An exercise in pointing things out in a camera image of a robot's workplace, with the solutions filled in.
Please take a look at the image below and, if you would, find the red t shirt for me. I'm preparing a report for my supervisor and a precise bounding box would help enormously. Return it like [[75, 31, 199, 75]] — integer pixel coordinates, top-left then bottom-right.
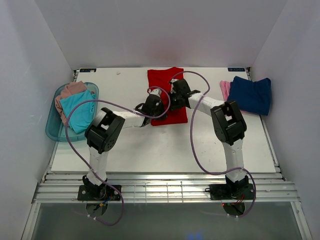
[[147, 67, 188, 127]]

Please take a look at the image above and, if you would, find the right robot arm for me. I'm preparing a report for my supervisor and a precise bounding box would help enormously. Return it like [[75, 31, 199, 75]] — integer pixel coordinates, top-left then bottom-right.
[[169, 79, 255, 200]]

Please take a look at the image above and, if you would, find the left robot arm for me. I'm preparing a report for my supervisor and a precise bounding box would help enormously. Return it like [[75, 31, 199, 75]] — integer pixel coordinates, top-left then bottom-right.
[[82, 88, 165, 200]]

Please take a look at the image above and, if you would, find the light pink folded t shirt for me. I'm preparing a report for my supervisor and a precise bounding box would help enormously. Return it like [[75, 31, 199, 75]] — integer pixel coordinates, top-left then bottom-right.
[[219, 80, 245, 104]]

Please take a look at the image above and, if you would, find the right blue corner label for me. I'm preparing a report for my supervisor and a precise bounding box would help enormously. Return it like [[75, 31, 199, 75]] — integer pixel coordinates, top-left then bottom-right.
[[227, 67, 246, 72]]

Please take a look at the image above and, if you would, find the blue corner label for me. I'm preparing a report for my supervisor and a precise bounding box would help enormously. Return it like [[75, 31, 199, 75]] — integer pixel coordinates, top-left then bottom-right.
[[79, 68, 97, 73], [227, 67, 246, 72]]

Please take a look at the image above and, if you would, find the navy blue folded t shirt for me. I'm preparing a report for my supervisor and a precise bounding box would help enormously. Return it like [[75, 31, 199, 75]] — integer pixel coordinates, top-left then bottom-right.
[[227, 76, 272, 116]]

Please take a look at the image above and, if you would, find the turquoise t shirt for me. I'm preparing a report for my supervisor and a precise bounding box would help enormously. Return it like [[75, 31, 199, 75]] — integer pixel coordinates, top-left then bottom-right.
[[59, 89, 96, 134]]

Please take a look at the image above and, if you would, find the left blue corner label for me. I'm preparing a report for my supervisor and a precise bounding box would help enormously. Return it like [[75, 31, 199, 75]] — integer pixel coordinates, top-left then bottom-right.
[[79, 68, 97, 73]]

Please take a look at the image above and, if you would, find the dusty pink t shirt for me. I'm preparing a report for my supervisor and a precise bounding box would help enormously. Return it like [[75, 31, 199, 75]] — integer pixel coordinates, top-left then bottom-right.
[[54, 81, 87, 126]]

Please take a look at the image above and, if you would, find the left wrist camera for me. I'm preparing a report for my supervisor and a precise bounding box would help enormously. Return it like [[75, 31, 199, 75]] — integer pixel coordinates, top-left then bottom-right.
[[148, 88, 162, 97]]

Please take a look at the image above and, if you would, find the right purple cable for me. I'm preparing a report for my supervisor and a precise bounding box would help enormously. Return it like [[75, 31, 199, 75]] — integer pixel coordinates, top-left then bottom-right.
[[166, 71, 257, 219]]

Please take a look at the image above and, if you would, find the purple cable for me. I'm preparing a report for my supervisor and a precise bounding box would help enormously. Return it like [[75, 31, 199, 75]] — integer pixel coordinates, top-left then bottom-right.
[[64, 85, 172, 227], [166, 71, 257, 219]]

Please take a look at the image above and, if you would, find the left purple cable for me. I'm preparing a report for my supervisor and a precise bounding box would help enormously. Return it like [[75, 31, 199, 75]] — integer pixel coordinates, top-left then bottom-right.
[[64, 85, 172, 227]]

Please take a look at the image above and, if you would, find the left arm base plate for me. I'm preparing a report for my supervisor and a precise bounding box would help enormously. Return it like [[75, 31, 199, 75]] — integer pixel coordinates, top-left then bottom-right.
[[77, 185, 121, 202]]

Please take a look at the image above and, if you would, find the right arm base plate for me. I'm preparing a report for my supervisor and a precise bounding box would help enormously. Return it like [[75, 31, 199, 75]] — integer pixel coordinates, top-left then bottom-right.
[[204, 184, 255, 200]]

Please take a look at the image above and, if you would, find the aluminium rail frame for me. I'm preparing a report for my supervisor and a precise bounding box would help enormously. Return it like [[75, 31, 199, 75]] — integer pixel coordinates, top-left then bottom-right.
[[33, 171, 300, 204]]

